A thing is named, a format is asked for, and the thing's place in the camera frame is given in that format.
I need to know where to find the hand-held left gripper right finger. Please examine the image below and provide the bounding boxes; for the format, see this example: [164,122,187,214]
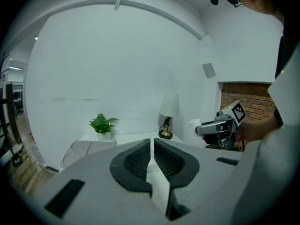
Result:
[153,138,243,221]

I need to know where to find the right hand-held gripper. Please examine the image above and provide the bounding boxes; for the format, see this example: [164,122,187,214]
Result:
[195,99,247,150]

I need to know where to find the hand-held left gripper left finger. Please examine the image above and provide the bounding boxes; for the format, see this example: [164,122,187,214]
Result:
[35,138,170,225]

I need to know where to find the white cloth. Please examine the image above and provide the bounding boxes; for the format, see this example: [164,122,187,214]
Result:
[187,118,203,142]

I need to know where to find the person's right forearm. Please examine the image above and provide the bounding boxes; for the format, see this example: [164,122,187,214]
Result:
[235,116,282,143]

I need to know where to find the white shade table lamp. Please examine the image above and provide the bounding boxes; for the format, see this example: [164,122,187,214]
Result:
[158,92,180,140]

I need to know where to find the white table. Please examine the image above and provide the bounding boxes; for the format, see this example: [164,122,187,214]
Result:
[79,130,186,173]

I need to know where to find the green potted plant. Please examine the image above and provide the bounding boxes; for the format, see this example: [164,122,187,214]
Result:
[88,112,120,141]

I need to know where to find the black stair railing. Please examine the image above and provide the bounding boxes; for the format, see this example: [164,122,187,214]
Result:
[0,82,24,168]

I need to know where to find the person's black clothing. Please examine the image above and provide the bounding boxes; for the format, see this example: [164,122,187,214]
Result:
[274,20,300,128]

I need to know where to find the grey wall plate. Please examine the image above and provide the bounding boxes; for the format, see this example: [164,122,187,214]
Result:
[202,62,217,80]

